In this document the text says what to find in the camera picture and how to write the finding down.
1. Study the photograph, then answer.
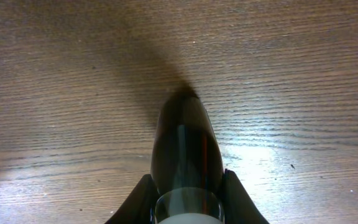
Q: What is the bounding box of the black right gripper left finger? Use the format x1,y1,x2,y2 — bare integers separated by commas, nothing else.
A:
105,174,160,224

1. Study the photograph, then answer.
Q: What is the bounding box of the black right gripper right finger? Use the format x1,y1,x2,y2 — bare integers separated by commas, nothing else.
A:
223,169,269,224

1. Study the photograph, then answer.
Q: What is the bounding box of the black bottle white cap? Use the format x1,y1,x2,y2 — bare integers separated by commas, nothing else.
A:
150,86,224,223

